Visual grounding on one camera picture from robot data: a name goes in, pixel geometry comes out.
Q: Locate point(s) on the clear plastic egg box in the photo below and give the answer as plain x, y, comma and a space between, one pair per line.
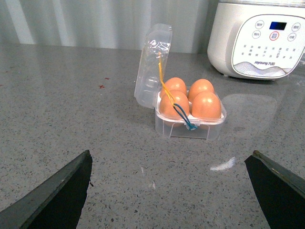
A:
150, 83

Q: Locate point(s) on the brown egg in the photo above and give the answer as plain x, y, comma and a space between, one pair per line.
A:
169, 107
206, 105
199, 86
176, 84

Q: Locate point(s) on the yellow rubber band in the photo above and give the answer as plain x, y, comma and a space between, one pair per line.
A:
166, 90

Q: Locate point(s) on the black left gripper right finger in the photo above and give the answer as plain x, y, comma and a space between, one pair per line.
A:
280, 192

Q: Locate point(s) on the blue rubber band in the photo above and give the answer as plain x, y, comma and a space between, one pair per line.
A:
179, 110

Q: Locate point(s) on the white Joyoung cooker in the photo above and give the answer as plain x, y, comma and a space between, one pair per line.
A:
257, 39

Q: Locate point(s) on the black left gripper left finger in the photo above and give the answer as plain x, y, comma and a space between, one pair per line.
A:
56, 203

